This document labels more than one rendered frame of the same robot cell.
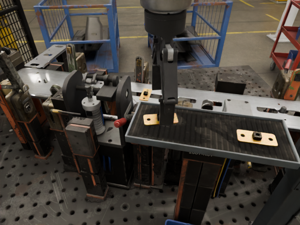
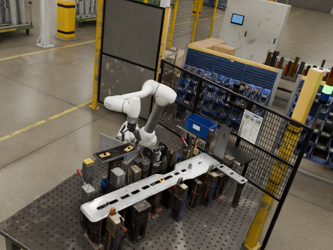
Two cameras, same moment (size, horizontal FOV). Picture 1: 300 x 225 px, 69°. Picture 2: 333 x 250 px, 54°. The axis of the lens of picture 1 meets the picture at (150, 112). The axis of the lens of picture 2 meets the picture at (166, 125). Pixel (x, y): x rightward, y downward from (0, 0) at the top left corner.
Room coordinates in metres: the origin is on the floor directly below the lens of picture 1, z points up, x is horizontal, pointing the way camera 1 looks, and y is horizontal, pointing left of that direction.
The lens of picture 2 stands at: (1.81, -1.87, 2.62)
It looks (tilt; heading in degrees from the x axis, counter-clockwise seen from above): 27 degrees down; 120
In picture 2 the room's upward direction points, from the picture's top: 10 degrees clockwise
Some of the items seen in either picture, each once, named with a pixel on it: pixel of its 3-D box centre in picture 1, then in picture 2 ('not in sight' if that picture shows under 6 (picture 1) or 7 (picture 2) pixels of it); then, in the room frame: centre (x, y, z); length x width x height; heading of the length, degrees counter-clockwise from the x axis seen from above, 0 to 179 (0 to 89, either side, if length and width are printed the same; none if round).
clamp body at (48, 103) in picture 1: (65, 136); (169, 168); (0.62, 0.34, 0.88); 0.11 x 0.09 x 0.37; 168
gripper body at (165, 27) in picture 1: (164, 34); (131, 126); (0.41, -0.03, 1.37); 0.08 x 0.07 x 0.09; 6
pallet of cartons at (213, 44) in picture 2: not in sight; (212, 66); (-1.26, 4.98, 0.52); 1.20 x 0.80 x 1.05; 94
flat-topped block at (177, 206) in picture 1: (194, 185); (114, 175); (0.38, -0.14, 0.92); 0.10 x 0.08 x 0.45; 78
